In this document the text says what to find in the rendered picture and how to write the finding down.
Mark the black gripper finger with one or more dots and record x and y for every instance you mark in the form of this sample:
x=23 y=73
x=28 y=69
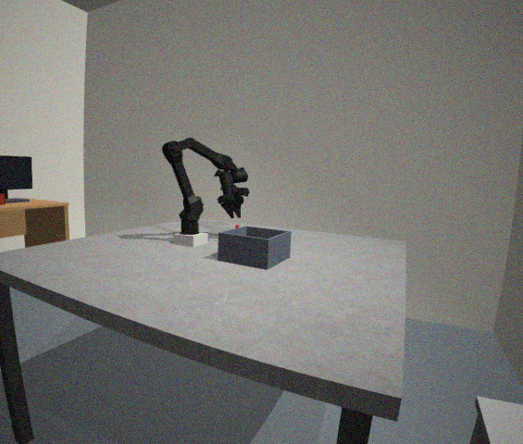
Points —
x=237 y=209
x=228 y=207

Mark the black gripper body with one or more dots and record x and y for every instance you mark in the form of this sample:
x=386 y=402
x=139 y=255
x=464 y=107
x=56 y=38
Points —
x=227 y=194

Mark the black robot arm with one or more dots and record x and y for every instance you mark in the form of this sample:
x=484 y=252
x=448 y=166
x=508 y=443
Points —
x=192 y=204

